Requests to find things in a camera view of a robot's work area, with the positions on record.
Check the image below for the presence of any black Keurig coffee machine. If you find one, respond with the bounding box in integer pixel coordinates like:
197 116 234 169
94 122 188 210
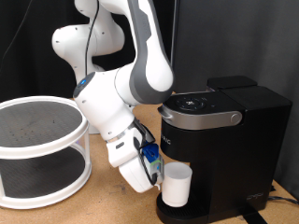
155 85 293 224

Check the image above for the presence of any thin black hanging cable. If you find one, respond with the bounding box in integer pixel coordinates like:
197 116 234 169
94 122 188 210
0 0 34 68

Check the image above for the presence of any coffee machine power cable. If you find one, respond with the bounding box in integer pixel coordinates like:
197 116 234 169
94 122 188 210
266 195 299 206

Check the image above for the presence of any white mug green-marked handle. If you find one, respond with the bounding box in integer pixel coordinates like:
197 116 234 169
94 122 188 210
157 161 193 208

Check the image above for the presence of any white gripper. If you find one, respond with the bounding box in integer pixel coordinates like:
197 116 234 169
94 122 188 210
118 157 163 194

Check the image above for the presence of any white two-tier turntable shelf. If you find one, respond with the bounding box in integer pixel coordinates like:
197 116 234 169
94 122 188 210
0 95 93 210

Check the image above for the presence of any black robot camera cable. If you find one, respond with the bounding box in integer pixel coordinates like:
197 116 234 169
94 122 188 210
84 0 158 186

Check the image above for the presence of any water tank with black lid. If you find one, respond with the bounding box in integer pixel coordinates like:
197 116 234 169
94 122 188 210
206 75 258 91

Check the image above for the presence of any black tape strip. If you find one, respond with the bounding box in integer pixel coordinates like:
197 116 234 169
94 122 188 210
237 203 269 224

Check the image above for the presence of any black curtain backdrop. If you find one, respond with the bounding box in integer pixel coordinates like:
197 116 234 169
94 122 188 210
0 0 176 104

